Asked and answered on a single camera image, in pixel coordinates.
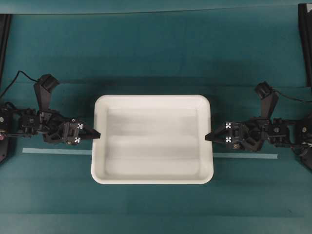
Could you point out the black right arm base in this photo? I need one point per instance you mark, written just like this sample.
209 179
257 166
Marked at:
304 153

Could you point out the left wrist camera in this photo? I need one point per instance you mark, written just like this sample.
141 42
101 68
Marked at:
43 89

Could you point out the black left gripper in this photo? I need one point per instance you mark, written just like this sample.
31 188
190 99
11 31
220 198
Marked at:
56 128

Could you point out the black left frame post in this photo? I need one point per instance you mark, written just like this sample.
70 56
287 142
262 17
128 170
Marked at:
5 21

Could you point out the black frame post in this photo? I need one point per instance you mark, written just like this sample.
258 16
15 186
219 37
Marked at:
305 30
5 21

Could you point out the black right frame post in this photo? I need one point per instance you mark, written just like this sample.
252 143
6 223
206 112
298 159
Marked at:
305 30

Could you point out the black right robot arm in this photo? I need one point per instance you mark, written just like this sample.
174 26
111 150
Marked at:
284 133

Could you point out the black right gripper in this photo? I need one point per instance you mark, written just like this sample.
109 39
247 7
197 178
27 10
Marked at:
245 135

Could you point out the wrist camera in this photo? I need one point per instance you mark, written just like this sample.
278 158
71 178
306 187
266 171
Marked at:
43 89
268 98

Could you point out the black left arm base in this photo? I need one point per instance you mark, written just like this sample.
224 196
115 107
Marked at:
4 147

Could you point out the teal table mat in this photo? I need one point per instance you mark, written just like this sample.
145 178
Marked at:
217 48

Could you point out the light blue tape strip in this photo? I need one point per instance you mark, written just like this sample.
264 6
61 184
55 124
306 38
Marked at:
89 152

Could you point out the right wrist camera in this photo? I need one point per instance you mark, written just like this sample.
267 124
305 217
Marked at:
268 98

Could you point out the white plastic tray case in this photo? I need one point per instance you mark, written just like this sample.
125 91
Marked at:
152 139

